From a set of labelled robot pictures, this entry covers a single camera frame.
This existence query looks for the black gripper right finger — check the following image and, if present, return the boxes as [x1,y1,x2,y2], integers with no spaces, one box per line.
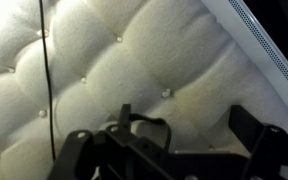
[228,105,288,180]

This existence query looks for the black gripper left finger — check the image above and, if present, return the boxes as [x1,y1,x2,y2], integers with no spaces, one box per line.
[47,103,172,180]

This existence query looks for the black watch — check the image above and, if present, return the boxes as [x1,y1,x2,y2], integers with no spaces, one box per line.
[127,112,173,152]

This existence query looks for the white tufted cushion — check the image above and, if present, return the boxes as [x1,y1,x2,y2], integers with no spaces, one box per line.
[0,0,288,180]

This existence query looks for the thin black stand cable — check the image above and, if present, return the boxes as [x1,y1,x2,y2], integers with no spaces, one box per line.
[38,0,57,161]

